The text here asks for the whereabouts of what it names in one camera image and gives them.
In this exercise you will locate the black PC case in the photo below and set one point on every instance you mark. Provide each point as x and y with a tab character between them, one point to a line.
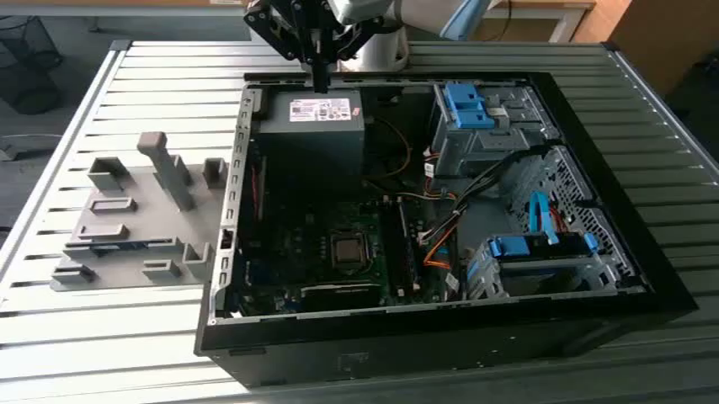
449	341

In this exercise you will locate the brown wooden cabinet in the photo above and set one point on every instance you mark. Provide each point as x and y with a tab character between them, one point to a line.
663	42

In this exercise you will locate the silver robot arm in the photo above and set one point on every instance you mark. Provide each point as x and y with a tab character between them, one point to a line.
381	50

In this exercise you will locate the grey parts rack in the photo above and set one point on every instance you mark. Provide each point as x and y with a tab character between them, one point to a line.
145	202

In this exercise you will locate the black mesh waste basket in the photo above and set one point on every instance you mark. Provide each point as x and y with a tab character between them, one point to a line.
28	76

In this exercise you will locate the metal disk bay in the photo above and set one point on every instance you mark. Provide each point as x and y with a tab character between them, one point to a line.
562	265

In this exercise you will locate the CPU socket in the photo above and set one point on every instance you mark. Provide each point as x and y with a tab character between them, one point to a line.
348	266

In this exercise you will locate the green motherboard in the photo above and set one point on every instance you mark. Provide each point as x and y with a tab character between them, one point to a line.
292	252

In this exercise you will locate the black graphics card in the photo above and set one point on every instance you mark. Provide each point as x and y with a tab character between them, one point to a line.
336	296

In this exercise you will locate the metal drive cage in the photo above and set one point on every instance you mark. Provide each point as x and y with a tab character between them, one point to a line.
493	143

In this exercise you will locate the grey power supply unit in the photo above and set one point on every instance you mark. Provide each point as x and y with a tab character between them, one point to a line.
315	143

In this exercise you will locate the black RAM slot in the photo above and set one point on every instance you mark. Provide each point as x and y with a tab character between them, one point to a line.
389	248

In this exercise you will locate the hard disk in blue carrier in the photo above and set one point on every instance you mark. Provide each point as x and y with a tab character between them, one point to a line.
508	246

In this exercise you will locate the silver CPU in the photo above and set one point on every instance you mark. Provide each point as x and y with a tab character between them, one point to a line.
347	248

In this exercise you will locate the blue RAM stick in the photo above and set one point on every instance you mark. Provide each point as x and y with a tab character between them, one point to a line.
112	248

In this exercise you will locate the blue plastic drive carrier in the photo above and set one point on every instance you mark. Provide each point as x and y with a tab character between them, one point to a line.
465	113

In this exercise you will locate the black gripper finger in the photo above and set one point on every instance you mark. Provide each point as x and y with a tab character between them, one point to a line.
353	40
269	31

